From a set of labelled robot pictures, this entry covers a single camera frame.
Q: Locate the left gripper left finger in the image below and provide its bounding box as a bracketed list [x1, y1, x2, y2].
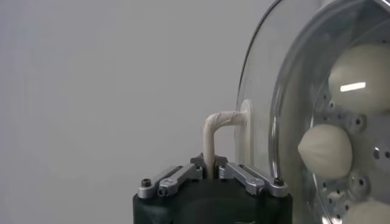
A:
[136, 153, 205, 199]

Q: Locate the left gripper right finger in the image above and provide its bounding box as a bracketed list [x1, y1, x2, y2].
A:
[214, 154, 289, 198]

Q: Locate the round glass lid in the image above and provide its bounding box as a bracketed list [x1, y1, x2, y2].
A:
[202, 0, 390, 224]

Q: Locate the white steamed baozi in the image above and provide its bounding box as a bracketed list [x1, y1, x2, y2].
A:
[342, 199, 390, 224]
[297, 123, 353, 180]
[328, 42, 390, 116]

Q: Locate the perforated steel steamer basket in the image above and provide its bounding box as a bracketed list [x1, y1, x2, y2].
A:
[269, 0, 390, 224]

